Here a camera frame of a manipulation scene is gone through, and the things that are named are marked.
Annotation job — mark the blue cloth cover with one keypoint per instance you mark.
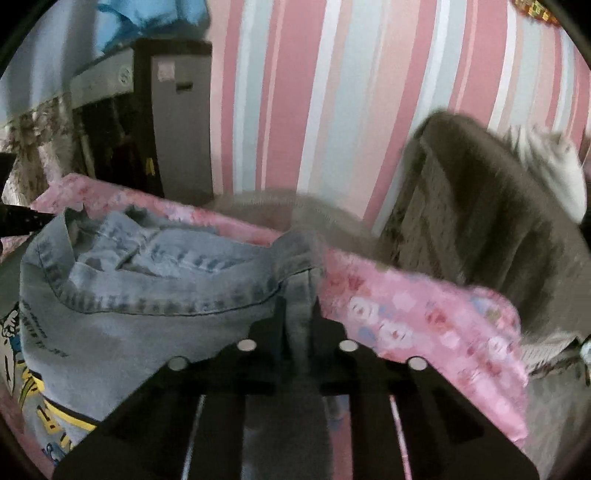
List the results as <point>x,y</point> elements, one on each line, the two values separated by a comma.
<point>120,23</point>

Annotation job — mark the white patterned sofa cloth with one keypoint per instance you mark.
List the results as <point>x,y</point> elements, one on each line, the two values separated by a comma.
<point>542,355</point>

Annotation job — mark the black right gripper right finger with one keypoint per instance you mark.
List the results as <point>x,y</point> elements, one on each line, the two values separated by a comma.
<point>407,421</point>

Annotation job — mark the pink floral bed quilt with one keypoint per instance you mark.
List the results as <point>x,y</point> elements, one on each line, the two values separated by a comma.
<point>415,322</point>

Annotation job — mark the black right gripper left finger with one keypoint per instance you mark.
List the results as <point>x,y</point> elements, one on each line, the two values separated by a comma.
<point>186,421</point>

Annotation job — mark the red gold wall ornament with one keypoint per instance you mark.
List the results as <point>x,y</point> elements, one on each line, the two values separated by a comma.
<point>536,10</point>

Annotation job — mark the light blue denim garment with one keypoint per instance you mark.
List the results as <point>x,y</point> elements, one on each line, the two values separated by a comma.
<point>286,435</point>

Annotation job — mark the floral beige curtain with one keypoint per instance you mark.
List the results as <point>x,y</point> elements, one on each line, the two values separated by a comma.
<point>45,145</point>

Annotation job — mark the white folded cloth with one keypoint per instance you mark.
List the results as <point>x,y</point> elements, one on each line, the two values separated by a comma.
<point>552,159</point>

